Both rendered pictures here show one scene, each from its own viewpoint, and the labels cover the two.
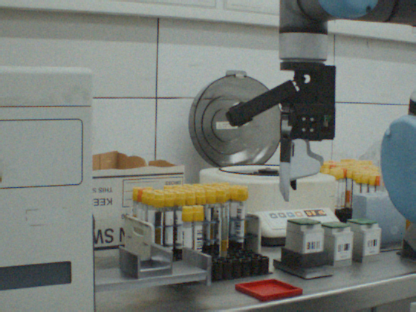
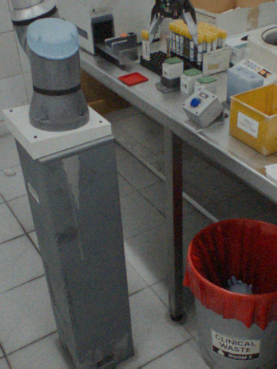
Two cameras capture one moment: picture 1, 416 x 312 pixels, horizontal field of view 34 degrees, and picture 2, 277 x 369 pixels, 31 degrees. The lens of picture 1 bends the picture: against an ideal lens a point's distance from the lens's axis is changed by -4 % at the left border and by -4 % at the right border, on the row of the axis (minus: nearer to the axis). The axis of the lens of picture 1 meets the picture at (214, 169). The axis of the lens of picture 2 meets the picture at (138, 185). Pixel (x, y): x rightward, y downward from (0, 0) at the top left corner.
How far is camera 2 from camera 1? 1.86 m
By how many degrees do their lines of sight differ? 89
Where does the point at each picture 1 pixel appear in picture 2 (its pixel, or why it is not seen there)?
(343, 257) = (184, 91)
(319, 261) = (166, 83)
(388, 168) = not seen: hidden behind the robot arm
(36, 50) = not seen: outside the picture
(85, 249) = (89, 29)
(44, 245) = (82, 23)
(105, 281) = (100, 45)
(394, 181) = not seen: hidden behind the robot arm
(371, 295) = (148, 108)
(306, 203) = (266, 64)
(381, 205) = (235, 79)
